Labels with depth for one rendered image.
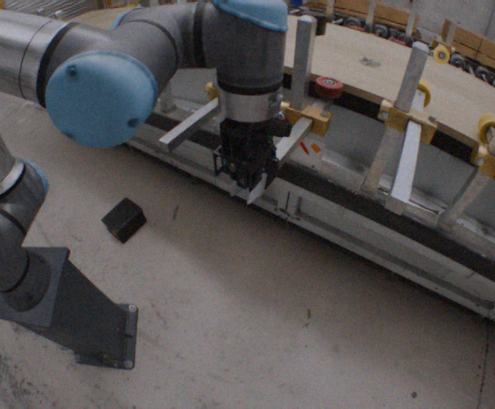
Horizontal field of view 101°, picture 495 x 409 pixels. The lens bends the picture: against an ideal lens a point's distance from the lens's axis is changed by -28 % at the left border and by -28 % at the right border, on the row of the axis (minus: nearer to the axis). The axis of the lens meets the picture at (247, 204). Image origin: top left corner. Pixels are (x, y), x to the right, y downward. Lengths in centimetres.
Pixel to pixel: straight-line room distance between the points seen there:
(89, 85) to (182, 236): 134
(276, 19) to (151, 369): 128
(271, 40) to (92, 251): 150
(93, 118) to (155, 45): 9
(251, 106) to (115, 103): 19
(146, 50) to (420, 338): 150
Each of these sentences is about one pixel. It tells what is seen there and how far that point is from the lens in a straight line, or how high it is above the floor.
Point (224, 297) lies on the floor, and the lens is 133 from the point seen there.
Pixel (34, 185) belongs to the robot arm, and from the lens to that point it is 84.
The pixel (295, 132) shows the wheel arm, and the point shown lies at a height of 86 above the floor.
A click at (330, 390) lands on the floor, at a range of 129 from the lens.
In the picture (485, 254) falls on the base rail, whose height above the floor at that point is 70.
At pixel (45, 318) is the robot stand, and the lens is 85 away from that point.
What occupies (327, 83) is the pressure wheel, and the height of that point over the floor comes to 90.
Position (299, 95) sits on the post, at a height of 91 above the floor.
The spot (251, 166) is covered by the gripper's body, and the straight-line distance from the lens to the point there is 41.
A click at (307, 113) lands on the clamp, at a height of 87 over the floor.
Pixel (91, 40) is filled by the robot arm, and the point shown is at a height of 119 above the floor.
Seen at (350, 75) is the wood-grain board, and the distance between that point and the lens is 94.
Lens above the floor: 124
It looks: 51 degrees down
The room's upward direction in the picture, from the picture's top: straight up
